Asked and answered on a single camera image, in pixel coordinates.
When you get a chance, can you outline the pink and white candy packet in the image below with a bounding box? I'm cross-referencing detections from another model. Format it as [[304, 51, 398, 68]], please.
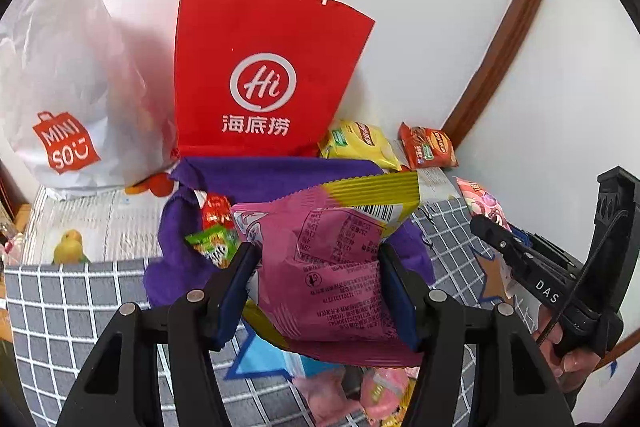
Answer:
[[455, 177, 513, 233]]

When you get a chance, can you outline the orange-red chip packet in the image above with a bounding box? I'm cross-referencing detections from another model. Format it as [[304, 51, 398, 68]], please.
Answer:
[[398, 122, 459, 171]]

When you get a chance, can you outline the small red snack packet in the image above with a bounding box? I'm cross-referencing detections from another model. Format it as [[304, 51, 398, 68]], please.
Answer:
[[201, 192, 233, 230]]

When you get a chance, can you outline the pink white-striped snack packet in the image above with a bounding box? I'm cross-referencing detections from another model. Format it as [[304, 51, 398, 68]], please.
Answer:
[[360, 367, 411, 423]]

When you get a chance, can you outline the green snack packet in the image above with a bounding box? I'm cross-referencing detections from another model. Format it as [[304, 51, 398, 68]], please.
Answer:
[[185, 227, 241, 269]]

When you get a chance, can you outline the red paper bag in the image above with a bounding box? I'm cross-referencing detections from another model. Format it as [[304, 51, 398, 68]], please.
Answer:
[[174, 0, 376, 158]]

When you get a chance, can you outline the brown wooden door frame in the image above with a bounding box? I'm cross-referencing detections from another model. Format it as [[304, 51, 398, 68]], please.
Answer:
[[442, 0, 562, 152]]

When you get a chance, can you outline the purple towel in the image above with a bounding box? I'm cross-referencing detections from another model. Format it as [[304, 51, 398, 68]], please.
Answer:
[[144, 156, 436, 308]]

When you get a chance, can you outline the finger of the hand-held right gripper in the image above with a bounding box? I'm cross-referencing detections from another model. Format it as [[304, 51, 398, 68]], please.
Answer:
[[510, 229, 576, 267], [469, 215, 538, 278]]

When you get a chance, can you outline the white plastic shopping bag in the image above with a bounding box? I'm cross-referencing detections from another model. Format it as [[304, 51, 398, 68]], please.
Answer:
[[0, 0, 178, 198]]

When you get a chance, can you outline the grey checked blanket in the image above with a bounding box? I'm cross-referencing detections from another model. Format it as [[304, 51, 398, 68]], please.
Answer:
[[2, 197, 531, 427]]

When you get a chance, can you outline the light pink snack packet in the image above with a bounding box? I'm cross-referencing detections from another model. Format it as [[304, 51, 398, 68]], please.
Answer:
[[292, 367, 363, 425]]

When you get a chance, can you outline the pink and yellow snack bag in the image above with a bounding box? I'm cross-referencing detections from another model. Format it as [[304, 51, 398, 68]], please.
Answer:
[[229, 172, 426, 368]]

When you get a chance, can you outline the blue tissue pack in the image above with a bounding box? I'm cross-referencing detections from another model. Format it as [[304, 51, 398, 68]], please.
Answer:
[[282, 349, 351, 378]]

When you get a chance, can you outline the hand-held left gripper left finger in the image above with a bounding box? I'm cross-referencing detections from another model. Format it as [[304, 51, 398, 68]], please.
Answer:
[[57, 242, 263, 427]]

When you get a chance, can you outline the yellow chip packet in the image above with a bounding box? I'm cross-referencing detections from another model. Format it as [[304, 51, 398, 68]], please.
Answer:
[[318, 119, 403, 172]]

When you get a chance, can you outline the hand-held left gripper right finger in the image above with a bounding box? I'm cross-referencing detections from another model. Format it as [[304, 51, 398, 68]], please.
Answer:
[[377, 243, 576, 427]]

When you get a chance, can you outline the person's right hand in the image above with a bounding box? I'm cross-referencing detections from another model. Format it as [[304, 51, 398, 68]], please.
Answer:
[[532, 307, 608, 395]]

